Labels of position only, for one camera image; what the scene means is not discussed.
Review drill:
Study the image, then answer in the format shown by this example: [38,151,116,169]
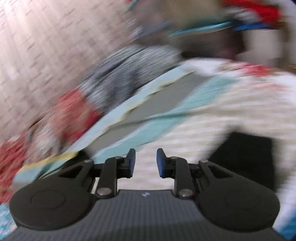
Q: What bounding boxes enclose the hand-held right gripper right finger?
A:
[156,148,234,200]

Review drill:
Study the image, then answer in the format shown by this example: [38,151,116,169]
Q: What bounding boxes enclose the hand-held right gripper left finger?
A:
[55,148,137,199]

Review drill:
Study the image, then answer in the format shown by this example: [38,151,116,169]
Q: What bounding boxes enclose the black pants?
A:
[209,132,276,193]

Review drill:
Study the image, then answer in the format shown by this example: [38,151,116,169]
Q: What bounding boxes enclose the teal quilted blanket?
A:
[13,62,238,186]

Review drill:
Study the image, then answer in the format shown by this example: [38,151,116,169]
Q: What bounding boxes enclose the red floral blanket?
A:
[0,89,103,204]

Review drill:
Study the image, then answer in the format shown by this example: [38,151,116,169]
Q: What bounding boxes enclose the patchwork floral quilt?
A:
[79,44,183,114]

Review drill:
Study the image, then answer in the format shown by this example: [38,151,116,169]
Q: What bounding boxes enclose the clear storage box teal rim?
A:
[129,5,245,58]

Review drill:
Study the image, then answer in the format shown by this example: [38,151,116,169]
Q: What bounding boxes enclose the beige floral curtain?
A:
[0,0,141,145]

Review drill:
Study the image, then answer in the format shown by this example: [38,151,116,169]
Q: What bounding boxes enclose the blue cloth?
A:
[232,22,275,32]

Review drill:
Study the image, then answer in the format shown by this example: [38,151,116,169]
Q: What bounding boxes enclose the red cloth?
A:
[221,0,281,27]

